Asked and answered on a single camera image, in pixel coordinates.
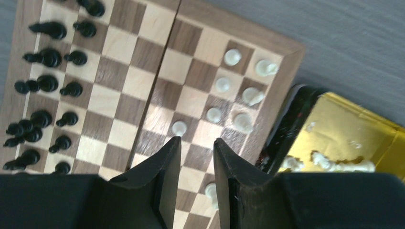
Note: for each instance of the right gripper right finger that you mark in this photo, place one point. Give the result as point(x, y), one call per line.
point(251, 199)

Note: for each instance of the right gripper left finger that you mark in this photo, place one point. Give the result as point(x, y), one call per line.
point(143, 197)

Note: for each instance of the white chess pawn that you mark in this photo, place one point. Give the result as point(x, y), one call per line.
point(223, 84)
point(232, 57)
point(214, 115)
point(179, 128)

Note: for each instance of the white chess piece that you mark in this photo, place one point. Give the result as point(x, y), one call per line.
point(252, 96)
point(266, 68)
point(243, 123)

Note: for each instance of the wooden chess board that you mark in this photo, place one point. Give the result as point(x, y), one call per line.
point(150, 64)

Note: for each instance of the black chess rook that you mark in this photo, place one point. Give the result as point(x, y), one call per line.
point(27, 158)

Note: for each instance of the black chess knight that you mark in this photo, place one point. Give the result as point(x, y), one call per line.
point(34, 136)

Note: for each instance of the black chess bishop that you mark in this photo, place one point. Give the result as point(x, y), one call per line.
point(39, 119)
point(54, 29)

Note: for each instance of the black chess queen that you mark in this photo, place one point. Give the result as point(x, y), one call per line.
point(46, 83)

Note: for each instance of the black chess king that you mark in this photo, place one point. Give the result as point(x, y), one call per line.
point(49, 57)

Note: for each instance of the gold tin tray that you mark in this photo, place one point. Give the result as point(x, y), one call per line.
point(315, 119)

